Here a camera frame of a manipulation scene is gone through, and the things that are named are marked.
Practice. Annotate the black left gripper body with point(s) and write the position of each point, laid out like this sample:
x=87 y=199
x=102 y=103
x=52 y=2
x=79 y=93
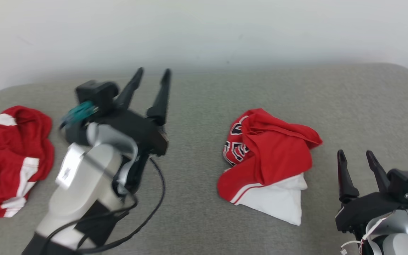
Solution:
x=136 y=129

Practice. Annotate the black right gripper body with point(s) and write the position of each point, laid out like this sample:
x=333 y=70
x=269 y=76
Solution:
x=363 y=209

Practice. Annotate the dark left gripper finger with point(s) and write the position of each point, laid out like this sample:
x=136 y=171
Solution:
x=130 y=90
x=160 y=102

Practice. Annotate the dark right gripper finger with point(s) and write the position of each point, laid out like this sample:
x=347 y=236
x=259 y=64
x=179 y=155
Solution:
x=379 y=173
x=345 y=184

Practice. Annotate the red shirt with white sleeves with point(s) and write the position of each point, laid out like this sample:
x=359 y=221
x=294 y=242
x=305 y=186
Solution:
x=278 y=156

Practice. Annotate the red shorts with white trim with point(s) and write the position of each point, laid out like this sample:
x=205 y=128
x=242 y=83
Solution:
x=2 y=159

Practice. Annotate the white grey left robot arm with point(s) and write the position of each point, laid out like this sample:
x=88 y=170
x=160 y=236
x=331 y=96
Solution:
x=87 y=184

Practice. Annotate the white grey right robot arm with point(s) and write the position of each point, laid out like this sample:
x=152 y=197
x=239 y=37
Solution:
x=398 y=241

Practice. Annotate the teal left camera connector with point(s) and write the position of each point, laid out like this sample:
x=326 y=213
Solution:
x=80 y=111

